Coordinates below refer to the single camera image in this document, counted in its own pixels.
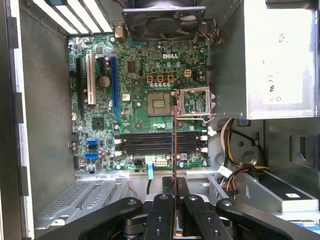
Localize wire locking lever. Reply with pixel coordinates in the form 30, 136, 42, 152
177, 112, 216, 124

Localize CPU socket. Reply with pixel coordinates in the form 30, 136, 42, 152
146, 91, 174, 116

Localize white expansion slot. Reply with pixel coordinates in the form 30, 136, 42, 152
86, 53, 97, 105

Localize twisted fan wire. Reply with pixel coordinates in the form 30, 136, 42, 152
199, 18, 224, 45

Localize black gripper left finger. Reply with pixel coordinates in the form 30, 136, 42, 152
34, 176, 175, 240

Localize grey metal drive cage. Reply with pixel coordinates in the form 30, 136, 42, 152
206, 119, 320, 240

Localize black case fan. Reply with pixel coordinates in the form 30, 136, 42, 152
121, 0, 208, 43

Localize perforated metal disk bay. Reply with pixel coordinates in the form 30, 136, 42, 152
33, 172, 132, 230

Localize RAM stick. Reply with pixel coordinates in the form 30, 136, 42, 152
172, 90, 183, 237

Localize green motherboard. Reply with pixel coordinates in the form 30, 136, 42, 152
67, 34, 210, 172

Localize long black expansion slot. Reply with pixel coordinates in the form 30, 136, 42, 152
76, 57, 85, 111

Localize RAM slot black clips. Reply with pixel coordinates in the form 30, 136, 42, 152
119, 129, 205, 138
119, 140, 205, 150

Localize yellow black power wire bundle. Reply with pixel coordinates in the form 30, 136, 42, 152
219, 117, 237, 167

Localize blue expansion slot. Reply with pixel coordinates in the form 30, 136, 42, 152
110, 56, 120, 122

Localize grey power supply unit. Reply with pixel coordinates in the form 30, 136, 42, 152
207, 0, 319, 121

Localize coin cell battery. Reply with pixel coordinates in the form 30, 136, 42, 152
97, 74, 111, 88

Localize metal socket cover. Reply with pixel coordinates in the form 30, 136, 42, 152
175, 87, 216, 118

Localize blue tabbed SATA cable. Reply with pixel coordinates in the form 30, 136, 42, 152
145, 159, 155, 198

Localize black PC case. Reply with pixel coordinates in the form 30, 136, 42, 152
0, 0, 320, 240

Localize orange red drive wires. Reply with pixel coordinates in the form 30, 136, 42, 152
216, 163, 272, 201

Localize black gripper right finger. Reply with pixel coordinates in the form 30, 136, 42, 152
176, 177, 305, 240

